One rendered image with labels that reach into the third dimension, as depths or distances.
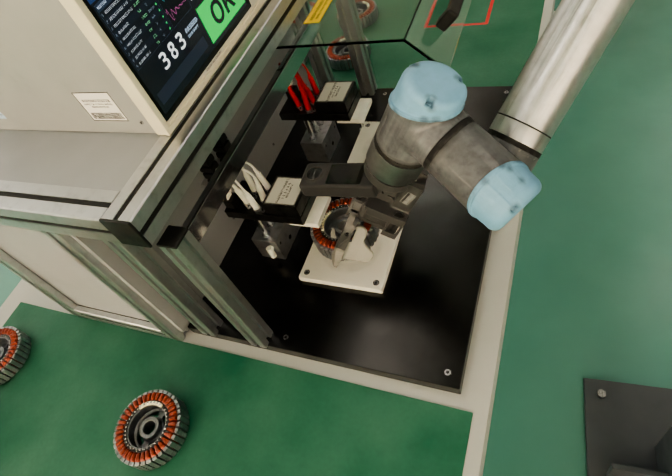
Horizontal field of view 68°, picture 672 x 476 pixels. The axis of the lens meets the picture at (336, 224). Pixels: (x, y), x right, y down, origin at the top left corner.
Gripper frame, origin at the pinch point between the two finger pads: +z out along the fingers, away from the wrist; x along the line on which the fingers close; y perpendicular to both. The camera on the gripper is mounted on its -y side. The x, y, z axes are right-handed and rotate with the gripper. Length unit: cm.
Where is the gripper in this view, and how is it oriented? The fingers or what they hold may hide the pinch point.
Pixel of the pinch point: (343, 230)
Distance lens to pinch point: 82.1
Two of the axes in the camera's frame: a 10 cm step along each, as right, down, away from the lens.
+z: -2.1, 4.8, 8.5
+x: 3.2, -7.9, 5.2
